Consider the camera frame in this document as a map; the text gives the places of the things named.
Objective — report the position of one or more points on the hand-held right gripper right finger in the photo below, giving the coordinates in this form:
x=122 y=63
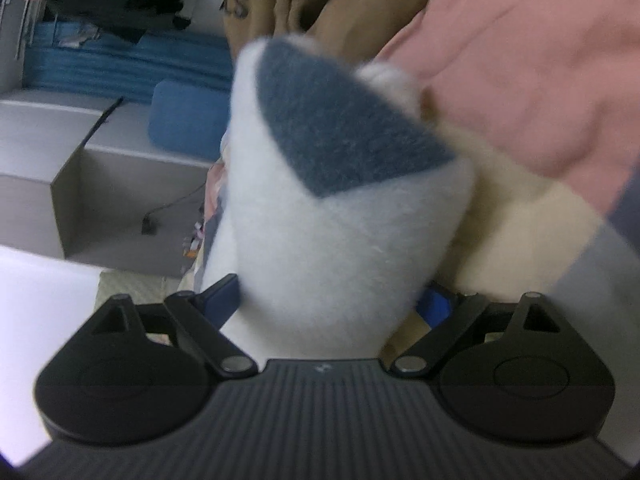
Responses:
x=434 y=307

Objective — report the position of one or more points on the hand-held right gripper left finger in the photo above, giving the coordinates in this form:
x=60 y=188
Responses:
x=222 y=297

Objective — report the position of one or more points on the white blue striped sweater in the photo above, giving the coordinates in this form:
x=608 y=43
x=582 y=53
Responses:
x=325 y=250

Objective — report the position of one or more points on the cluster of small bottles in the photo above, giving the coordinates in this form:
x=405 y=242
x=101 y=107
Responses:
x=194 y=245

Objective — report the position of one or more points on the cream quilted headboard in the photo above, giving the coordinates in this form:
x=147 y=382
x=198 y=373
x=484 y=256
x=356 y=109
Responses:
x=145 y=287

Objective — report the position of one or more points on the grey cabinet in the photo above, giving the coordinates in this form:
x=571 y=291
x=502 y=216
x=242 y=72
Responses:
x=100 y=185

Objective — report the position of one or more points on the blue padded board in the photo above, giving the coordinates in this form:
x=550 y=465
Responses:
x=190 y=120

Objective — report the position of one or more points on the blue curtain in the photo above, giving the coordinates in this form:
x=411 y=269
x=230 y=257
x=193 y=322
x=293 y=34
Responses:
x=125 y=67

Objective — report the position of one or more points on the patchwork quilt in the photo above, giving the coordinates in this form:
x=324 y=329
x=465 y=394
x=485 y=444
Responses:
x=525 y=60

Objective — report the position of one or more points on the brown hoodie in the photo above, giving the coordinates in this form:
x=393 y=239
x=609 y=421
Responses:
x=340 y=0

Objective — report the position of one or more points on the black wall plug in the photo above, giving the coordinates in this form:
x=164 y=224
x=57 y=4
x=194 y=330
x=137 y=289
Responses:
x=150 y=227

